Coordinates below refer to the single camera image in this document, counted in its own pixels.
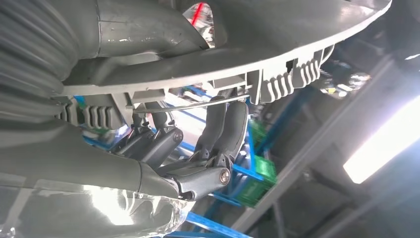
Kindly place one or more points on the blue metal shelf rack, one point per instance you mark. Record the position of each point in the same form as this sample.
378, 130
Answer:
213, 226

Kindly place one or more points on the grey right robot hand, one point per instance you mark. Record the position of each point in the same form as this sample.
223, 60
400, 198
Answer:
82, 157

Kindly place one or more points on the red barrier tape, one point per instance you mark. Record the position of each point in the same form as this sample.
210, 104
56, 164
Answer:
198, 13

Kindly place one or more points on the green plastic crate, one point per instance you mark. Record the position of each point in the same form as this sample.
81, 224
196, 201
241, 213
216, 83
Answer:
259, 184
257, 131

